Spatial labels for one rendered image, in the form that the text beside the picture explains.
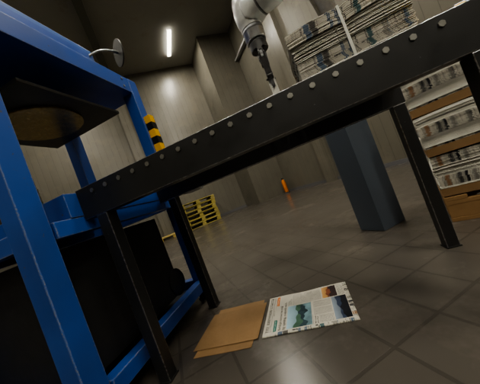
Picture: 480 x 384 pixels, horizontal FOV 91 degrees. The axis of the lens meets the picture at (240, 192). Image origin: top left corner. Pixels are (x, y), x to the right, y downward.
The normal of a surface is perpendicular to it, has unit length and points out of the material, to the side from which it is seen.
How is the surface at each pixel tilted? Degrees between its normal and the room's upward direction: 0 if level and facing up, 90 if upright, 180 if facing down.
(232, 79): 90
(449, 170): 90
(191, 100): 90
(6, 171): 90
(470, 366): 0
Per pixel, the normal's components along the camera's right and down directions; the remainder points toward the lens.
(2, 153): 0.90, -0.35
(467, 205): -0.57, 0.22
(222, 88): 0.29, -0.12
